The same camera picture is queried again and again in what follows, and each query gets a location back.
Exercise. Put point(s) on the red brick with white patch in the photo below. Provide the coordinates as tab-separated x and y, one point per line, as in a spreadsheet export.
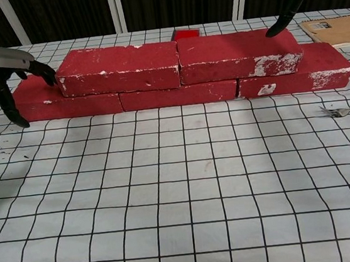
322	60

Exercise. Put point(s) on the red brick with chipped edges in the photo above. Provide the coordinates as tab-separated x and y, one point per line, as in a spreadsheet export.
116	61

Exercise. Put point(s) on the black pleated curtain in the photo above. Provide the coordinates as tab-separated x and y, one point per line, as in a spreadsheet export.
66	10

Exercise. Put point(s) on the white black-checked tablecloth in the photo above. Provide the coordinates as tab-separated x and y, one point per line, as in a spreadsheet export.
183	199

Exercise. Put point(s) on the red brick with white-scuffed corner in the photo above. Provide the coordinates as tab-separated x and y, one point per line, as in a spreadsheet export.
232	50

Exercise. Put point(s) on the metal fork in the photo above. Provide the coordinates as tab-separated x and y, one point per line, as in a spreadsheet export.
339	113

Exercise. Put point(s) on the red ink pad case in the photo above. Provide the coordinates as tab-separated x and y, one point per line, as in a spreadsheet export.
186	34

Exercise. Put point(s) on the brown spiral notebook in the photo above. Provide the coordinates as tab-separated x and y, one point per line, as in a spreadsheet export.
340	31

